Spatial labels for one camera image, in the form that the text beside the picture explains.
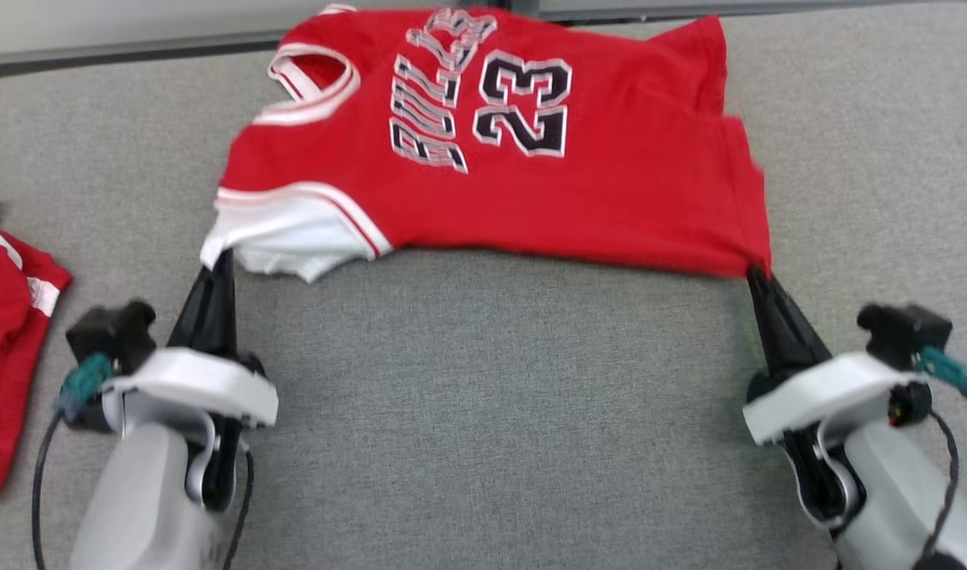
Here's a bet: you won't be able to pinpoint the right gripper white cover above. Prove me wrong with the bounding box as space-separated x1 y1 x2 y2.
742 268 926 529

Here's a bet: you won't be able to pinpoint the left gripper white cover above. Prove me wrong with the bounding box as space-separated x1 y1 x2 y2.
99 249 280 513

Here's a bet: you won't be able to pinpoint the red shorts with white stripe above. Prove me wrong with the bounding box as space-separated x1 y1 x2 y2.
0 194 74 507

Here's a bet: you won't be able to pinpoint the red basketball jersey number 23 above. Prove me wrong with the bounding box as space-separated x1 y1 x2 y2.
200 4 773 284

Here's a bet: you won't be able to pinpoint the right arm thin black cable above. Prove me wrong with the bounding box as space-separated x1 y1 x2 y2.
887 382 961 570

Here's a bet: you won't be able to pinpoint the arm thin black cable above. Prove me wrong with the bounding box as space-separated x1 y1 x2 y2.
887 382 961 570
220 450 256 570

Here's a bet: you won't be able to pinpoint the left arm teal-plug cable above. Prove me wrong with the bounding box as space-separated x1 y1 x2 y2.
32 352 116 570

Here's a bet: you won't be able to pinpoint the arm teal-plug cable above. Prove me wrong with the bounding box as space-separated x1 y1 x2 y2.
32 352 116 570
915 346 967 401

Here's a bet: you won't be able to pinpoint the right arm teal-plug cable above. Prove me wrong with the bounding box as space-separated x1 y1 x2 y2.
915 346 967 401

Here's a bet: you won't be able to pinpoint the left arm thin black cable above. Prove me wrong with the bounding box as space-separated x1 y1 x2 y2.
220 450 256 570

